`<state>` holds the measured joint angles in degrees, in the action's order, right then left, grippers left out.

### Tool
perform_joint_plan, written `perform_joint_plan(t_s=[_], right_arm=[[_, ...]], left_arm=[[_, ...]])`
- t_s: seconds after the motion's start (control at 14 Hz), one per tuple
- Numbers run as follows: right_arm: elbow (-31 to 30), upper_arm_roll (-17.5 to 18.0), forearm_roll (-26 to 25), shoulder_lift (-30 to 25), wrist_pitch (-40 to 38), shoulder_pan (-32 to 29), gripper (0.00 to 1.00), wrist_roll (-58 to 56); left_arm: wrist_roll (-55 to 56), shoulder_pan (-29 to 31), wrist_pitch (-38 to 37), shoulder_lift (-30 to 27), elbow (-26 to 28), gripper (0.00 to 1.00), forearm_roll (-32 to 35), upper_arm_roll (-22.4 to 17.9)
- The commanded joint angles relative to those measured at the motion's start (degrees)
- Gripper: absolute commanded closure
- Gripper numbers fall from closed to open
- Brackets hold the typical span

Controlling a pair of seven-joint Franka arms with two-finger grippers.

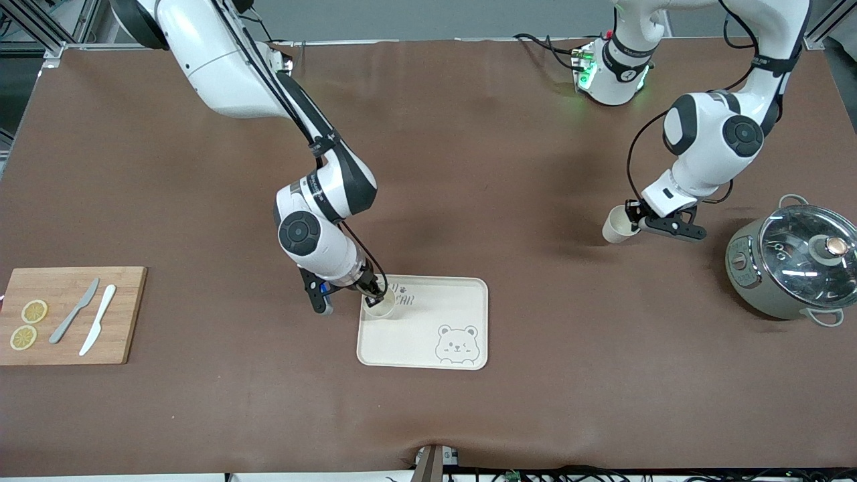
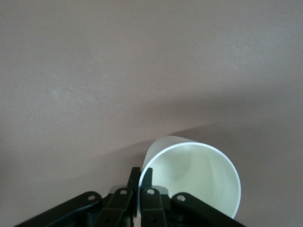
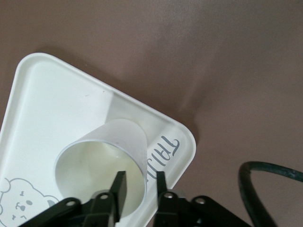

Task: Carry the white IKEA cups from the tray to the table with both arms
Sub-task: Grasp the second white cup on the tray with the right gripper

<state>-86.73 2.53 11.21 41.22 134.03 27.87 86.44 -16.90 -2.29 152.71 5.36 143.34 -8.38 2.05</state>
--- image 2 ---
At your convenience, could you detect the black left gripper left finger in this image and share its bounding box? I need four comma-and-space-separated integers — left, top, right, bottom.
14, 166, 142, 227

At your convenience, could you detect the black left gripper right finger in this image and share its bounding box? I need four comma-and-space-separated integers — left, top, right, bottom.
139, 167, 247, 227

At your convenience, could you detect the white plastic cup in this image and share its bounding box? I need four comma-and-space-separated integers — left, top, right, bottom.
139, 135, 241, 219

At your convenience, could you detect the brown table cover mat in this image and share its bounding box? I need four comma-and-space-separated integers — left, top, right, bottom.
0, 0, 303, 227

